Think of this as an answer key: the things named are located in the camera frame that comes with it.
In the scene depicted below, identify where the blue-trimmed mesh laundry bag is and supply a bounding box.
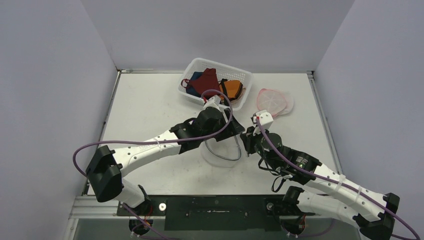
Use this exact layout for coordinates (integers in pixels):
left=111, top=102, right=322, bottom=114
left=200, top=136, right=242, bottom=168

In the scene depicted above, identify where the orange bra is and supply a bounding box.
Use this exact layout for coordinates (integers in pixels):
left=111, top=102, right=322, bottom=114
left=218, top=78, right=245, bottom=103

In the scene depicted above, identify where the dark red bra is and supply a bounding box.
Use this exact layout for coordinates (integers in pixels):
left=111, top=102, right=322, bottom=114
left=180, top=68, right=220, bottom=95

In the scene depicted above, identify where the pink-trimmed mesh laundry bag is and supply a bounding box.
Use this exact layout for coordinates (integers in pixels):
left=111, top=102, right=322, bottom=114
left=256, top=88, right=295, bottom=118

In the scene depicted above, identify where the navy blue bra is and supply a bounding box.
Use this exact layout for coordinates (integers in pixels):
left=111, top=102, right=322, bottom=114
left=183, top=71, right=203, bottom=98

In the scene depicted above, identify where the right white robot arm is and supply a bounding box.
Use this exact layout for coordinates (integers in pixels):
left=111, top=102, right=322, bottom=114
left=240, top=128, right=400, bottom=240

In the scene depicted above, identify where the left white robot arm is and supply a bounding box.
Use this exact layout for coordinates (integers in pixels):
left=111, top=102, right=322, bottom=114
left=85, top=107, right=245, bottom=216

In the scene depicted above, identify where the white perforated plastic basket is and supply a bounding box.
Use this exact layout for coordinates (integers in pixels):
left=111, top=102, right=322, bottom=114
left=177, top=57, right=254, bottom=111

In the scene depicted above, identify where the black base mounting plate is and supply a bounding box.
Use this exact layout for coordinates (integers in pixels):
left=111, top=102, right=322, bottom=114
left=115, top=194, right=316, bottom=232

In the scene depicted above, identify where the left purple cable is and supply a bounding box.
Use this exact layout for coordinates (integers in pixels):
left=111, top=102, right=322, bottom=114
left=72, top=89, right=234, bottom=178

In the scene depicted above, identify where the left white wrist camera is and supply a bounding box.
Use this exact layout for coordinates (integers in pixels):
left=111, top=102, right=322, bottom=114
left=202, top=95, right=222, bottom=112

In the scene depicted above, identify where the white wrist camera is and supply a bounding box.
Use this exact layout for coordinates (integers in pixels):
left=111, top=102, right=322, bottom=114
left=252, top=110, right=274, bottom=136
left=202, top=95, right=222, bottom=112

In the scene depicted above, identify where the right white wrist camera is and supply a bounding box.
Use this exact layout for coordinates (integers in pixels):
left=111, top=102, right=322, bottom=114
left=252, top=110, right=274, bottom=136

